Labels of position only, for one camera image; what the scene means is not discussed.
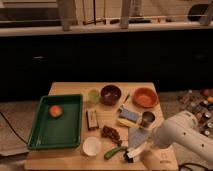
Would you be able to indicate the green plastic tray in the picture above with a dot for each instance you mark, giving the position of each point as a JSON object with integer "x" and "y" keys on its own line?
{"x": 61, "y": 132}

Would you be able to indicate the light green cup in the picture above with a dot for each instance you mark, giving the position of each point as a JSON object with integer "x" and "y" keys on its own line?
{"x": 94, "y": 96}

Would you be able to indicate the grey cloth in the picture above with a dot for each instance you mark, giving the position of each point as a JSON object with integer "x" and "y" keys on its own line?
{"x": 137, "y": 136}

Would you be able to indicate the orange bowl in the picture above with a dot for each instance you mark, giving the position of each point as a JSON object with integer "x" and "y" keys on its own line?
{"x": 145, "y": 97}

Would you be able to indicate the orange fruit in tray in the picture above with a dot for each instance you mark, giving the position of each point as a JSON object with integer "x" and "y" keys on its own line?
{"x": 55, "y": 111}

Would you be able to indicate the metal cup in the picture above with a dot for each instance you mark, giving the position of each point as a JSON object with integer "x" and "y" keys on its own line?
{"x": 147, "y": 119}

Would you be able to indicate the white handled black brush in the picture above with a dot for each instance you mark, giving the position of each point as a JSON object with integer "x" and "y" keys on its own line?
{"x": 133, "y": 155}

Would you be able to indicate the black pen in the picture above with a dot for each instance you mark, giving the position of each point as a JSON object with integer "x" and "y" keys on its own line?
{"x": 127, "y": 97}

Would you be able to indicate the green cucumber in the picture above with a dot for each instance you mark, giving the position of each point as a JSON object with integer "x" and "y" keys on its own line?
{"x": 114, "y": 151}

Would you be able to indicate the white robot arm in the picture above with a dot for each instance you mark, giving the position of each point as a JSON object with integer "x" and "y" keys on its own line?
{"x": 180, "y": 129}

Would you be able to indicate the white bowl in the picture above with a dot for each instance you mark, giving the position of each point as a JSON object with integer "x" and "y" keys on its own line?
{"x": 91, "y": 146}

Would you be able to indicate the brown grape bunch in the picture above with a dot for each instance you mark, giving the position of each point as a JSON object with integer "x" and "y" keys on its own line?
{"x": 112, "y": 134}

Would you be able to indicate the brown rectangular block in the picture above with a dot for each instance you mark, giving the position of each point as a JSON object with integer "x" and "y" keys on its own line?
{"x": 92, "y": 121}

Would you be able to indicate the blue sponge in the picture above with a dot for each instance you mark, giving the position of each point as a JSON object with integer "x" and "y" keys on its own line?
{"x": 129, "y": 115}

